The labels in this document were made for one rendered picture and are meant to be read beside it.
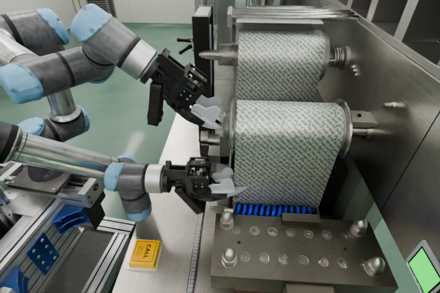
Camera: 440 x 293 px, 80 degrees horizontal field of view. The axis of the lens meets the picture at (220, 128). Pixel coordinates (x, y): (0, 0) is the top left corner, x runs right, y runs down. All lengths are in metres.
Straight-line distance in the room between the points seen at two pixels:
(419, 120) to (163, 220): 0.72
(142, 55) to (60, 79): 0.17
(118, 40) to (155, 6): 5.86
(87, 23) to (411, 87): 0.61
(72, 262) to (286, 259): 1.31
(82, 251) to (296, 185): 1.36
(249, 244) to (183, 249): 0.23
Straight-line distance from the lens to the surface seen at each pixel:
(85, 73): 0.63
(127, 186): 0.72
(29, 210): 1.36
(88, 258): 1.75
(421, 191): 0.58
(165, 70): 0.56
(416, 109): 0.59
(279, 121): 0.59
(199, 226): 0.87
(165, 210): 0.92
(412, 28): 0.67
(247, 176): 0.67
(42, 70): 0.61
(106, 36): 0.55
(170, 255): 0.83
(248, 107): 0.60
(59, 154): 0.79
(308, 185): 0.72
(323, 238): 0.74
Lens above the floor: 1.63
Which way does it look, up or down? 36 degrees down
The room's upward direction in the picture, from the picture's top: straight up
